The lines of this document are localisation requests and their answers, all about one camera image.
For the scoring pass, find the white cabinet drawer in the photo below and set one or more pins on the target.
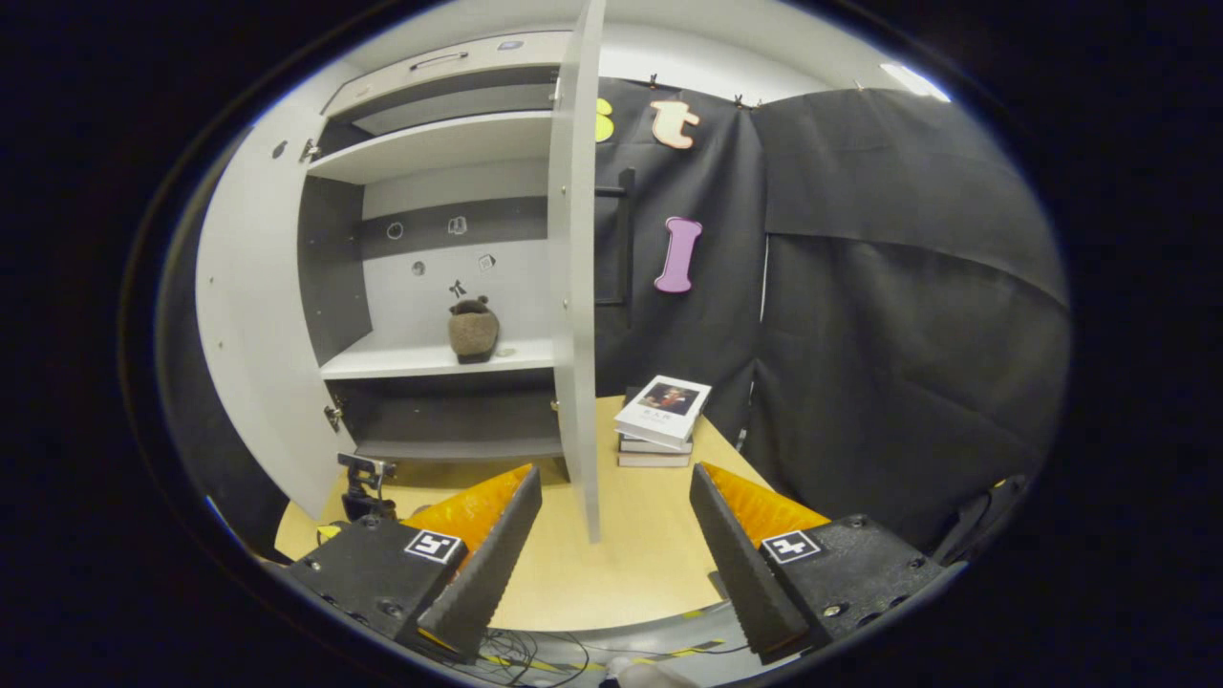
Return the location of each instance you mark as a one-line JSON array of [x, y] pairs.
[[478, 62]]

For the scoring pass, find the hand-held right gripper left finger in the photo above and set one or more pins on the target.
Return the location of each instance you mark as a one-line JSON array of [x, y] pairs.
[[487, 573]]

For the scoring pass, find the white shoe cabinet door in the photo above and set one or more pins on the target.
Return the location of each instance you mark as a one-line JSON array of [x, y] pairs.
[[258, 315], [573, 287]]

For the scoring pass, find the white portrait cover book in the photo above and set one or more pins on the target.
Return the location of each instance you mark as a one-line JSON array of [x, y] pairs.
[[659, 411]]

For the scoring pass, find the white shoe cabinet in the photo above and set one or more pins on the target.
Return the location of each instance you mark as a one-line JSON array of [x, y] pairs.
[[439, 143]]

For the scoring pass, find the black backdrop cloth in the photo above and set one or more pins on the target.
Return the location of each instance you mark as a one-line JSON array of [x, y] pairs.
[[908, 287]]

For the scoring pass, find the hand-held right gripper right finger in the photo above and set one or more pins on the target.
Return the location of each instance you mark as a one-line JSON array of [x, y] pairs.
[[740, 564]]

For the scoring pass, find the ceiling light panel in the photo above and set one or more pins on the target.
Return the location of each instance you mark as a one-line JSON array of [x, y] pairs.
[[912, 83]]

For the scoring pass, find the dark object with yellow tag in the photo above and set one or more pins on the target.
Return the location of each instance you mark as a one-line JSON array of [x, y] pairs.
[[975, 521]]

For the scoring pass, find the thin white book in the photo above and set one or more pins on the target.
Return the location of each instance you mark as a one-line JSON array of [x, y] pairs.
[[650, 460], [650, 445]]

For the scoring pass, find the brown plush shoe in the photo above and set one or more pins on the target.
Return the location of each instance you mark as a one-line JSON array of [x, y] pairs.
[[473, 334]]

